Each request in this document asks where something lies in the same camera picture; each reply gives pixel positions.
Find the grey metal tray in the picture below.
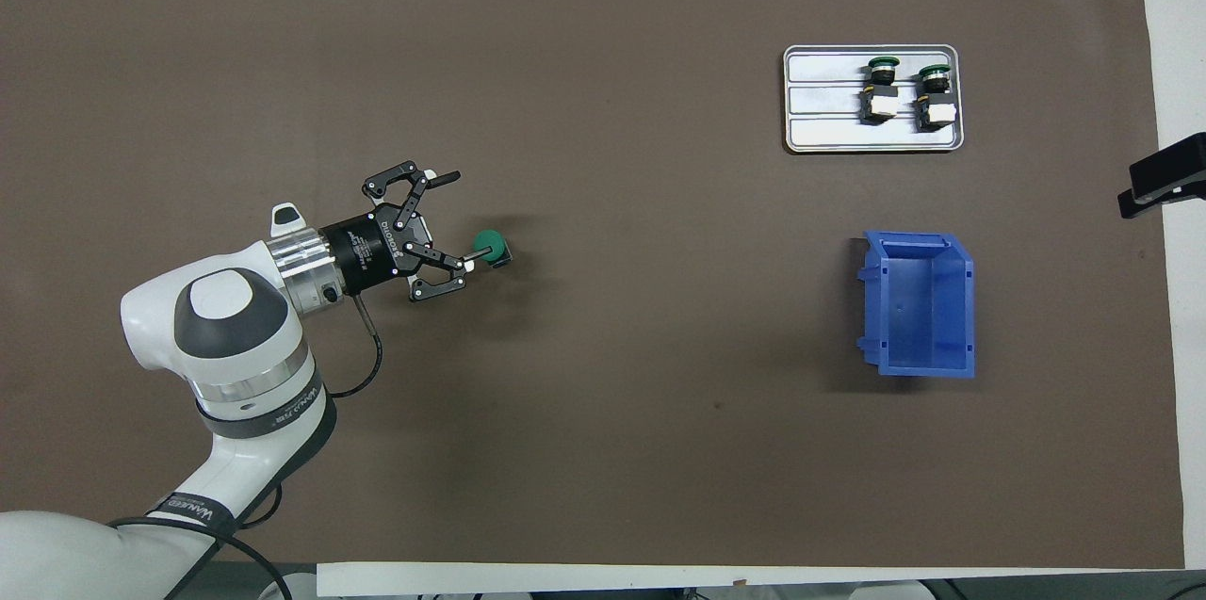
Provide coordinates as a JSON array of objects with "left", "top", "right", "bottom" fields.
[{"left": 782, "top": 44, "right": 964, "bottom": 154}]

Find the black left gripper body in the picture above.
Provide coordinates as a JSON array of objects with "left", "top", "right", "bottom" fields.
[{"left": 318, "top": 204, "right": 437, "bottom": 293}]

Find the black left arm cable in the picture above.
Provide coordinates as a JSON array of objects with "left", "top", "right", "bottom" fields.
[{"left": 108, "top": 291, "right": 385, "bottom": 600}]

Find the green push button switch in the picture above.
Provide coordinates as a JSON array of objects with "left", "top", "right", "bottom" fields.
[
  {"left": 471, "top": 229, "right": 514, "bottom": 269},
  {"left": 857, "top": 57, "right": 901, "bottom": 125},
  {"left": 914, "top": 63, "right": 960, "bottom": 132}
]

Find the blue plastic bin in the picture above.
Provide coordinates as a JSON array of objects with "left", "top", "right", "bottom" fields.
[{"left": 856, "top": 231, "right": 977, "bottom": 380}]

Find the brown table mat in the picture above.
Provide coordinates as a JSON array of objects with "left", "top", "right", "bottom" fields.
[{"left": 0, "top": 0, "right": 1186, "bottom": 573}]

